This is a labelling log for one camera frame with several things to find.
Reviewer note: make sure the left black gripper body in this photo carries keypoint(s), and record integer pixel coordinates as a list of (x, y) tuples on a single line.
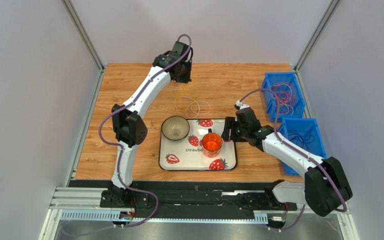
[(185, 75)]

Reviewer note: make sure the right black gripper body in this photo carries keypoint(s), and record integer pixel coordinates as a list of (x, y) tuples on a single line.
[(231, 129)]

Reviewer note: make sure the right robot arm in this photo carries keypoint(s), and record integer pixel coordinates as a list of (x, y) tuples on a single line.
[(325, 187)]

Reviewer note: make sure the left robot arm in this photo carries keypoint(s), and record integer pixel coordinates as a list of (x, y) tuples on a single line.
[(128, 119)]

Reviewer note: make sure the orange transparent mug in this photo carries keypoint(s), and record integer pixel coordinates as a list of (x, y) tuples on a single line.
[(211, 144)]

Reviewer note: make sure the beige ceramic bowl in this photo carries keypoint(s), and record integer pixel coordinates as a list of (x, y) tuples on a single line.
[(175, 128)]

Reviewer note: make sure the white strawberry tray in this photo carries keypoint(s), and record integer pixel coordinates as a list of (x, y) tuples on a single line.
[(187, 154)]

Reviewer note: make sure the far blue plastic bin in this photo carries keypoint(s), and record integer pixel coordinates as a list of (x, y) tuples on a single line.
[(286, 87)]

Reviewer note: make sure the blue plastic bin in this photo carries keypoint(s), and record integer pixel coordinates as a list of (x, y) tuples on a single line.
[(305, 133), (286, 87)]

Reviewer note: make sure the near blue plastic bin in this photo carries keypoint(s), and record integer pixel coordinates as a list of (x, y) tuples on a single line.
[(305, 133)]

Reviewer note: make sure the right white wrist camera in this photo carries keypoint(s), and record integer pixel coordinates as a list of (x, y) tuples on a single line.
[(239, 106)]

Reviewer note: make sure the aluminium frame rail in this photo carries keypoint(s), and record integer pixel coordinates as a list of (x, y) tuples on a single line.
[(75, 213)]

